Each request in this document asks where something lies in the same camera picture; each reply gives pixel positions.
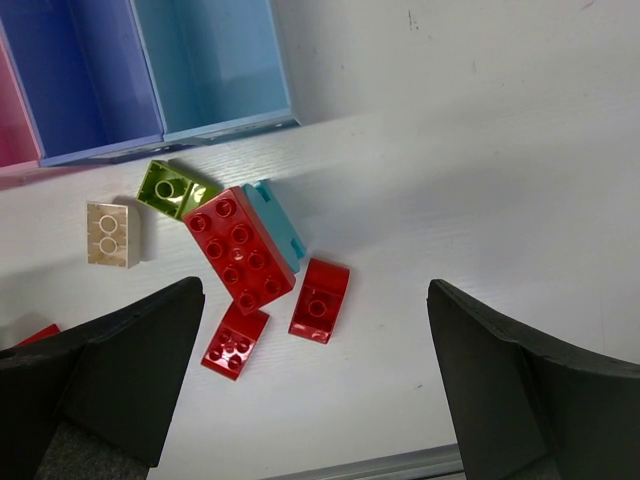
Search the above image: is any green lego brick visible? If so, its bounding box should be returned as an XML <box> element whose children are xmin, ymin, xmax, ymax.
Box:
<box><xmin>136</xmin><ymin>160</ymin><xmax>222</xmax><ymax>221</ymax></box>

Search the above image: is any dark blue container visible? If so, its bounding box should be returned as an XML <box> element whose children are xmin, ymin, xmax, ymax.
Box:
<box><xmin>1</xmin><ymin>1</ymin><xmax>164</xmax><ymax>167</ymax></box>

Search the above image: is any red flower lego piece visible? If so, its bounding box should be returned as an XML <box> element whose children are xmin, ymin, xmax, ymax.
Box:
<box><xmin>16</xmin><ymin>324</ymin><xmax>60</xmax><ymax>347</ymax></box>

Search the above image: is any beige lego brick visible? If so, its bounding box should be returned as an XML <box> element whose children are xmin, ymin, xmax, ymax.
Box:
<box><xmin>86</xmin><ymin>201</ymin><xmax>142</xmax><ymax>269</ymax></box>

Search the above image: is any teal lego brick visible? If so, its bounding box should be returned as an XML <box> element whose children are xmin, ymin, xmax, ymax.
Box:
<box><xmin>242</xmin><ymin>179</ymin><xmax>307</xmax><ymax>274</ymax></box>

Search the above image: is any small pink container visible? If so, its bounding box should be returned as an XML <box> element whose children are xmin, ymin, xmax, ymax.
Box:
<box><xmin>1</xmin><ymin>41</ymin><xmax>41</xmax><ymax>173</ymax></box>

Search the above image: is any red curved lego brick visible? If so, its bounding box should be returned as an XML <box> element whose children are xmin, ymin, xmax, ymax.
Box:
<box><xmin>201</xmin><ymin>303</ymin><xmax>270</xmax><ymax>381</ymax></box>

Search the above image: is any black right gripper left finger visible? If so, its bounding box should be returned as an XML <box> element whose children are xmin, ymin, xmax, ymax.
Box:
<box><xmin>1</xmin><ymin>277</ymin><xmax>205</xmax><ymax>479</ymax></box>

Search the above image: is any light blue container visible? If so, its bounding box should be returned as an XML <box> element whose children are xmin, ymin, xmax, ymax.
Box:
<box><xmin>131</xmin><ymin>1</ymin><xmax>298</xmax><ymax>145</ymax></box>

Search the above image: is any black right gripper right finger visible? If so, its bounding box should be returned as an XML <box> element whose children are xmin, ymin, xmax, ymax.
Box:
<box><xmin>427</xmin><ymin>279</ymin><xmax>639</xmax><ymax>479</ymax></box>

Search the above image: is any long red lego brick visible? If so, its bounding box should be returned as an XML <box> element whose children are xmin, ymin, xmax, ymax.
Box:
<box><xmin>183</xmin><ymin>187</ymin><xmax>295</xmax><ymax>315</ymax></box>

